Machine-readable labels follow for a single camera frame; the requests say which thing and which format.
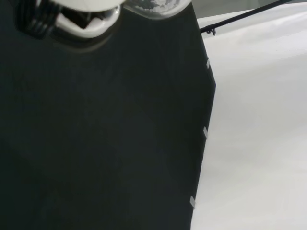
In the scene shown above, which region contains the black bench cloth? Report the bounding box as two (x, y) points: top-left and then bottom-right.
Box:
(0, 0), (217, 230)

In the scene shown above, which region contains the black tripod rod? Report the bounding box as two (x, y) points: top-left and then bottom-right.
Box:
(199, 0), (290, 36)

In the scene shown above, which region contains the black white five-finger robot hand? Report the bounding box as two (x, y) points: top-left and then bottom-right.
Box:
(14, 0), (126, 39)

